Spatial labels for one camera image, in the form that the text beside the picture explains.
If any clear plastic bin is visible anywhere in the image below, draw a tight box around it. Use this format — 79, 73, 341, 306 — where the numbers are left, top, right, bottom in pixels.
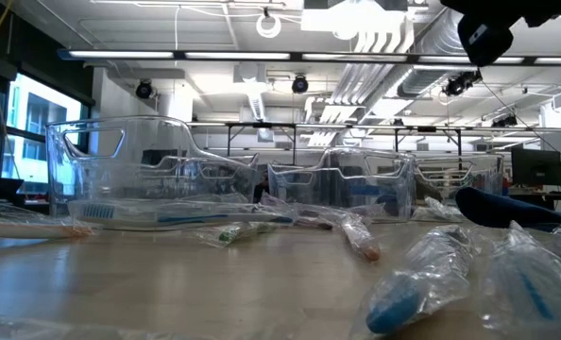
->
266, 145, 417, 224
44, 114, 262, 218
412, 153, 505, 212

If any green white wrapped toothbrush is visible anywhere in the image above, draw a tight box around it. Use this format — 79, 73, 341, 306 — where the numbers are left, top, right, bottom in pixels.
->
193, 221, 284, 250

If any maroon white wrapped toothbrush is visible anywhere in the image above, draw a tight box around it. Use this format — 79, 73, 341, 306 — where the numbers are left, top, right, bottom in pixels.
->
292, 205, 383, 264

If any overhead light bar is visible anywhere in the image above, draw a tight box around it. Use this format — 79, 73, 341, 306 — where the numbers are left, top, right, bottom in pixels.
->
56, 46, 561, 66

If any blue white wrapped toothbrush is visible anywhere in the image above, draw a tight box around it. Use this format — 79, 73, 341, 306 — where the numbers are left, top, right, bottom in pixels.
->
350, 224, 478, 339
66, 198, 295, 232
476, 219, 561, 334

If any clear wrapped toothbrush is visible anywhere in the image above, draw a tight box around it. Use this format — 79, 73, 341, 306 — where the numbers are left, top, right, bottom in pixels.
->
411, 195, 467, 224

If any blue cloth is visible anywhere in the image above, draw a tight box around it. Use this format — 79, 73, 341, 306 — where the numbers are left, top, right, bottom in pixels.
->
453, 185, 561, 233

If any window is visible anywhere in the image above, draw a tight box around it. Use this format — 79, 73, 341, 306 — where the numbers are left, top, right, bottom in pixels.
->
0, 70, 93, 185

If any black computer monitor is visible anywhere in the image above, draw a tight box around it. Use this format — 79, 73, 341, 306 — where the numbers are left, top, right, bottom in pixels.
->
510, 146, 561, 188

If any orange white wrapped toothbrush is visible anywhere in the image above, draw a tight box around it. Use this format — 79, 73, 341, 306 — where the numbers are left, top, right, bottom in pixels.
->
0, 219, 95, 241

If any black shelf frame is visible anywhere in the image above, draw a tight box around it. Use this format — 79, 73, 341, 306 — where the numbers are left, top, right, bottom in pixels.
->
185, 121, 561, 164

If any white cable coil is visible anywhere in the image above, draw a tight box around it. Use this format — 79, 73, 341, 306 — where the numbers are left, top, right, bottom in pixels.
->
255, 11, 283, 40

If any silver ventilation duct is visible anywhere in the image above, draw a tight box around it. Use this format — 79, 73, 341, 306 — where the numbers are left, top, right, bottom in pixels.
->
396, 4, 480, 98

